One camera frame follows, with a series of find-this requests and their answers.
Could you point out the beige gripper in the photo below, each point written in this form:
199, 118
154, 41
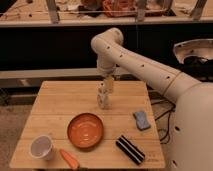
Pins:
109, 83

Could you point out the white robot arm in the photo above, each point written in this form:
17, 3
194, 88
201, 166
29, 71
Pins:
192, 137

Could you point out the clear glass jar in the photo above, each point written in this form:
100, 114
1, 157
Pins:
102, 97

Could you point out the blue sponge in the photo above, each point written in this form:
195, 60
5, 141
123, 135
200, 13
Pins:
141, 120

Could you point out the orange bowl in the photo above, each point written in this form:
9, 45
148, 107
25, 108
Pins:
85, 130

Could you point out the black striped box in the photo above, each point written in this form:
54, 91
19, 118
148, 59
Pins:
136, 155

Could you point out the orange carrot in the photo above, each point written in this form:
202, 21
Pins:
71, 161

